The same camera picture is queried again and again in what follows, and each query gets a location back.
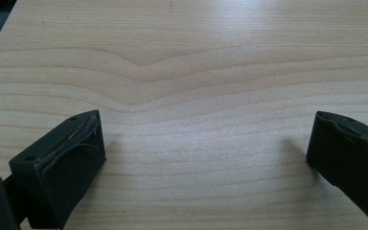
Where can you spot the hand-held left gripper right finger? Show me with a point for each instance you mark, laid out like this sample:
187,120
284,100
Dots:
348,153

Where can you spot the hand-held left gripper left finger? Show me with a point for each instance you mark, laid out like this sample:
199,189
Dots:
65,166

